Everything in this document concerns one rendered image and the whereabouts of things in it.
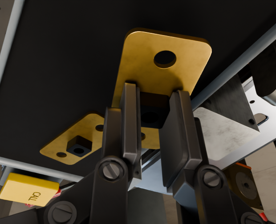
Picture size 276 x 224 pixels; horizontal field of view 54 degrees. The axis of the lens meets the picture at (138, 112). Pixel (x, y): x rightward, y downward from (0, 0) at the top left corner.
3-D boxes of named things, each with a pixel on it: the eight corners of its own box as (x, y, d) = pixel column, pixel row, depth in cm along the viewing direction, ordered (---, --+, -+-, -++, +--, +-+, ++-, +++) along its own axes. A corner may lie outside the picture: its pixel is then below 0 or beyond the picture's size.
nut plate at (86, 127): (71, 163, 28) (69, 174, 27) (38, 150, 26) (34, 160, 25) (127, 128, 24) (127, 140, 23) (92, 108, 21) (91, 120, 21)
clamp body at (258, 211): (220, 119, 97) (248, 222, 74) (190, 106, 92) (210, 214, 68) (237, 105, 92) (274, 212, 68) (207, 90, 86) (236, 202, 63)
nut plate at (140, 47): (162, 146, 18) (163, 162, 17) (104, 140, 17) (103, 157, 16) (214, 40, 12) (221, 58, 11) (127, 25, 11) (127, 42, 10)
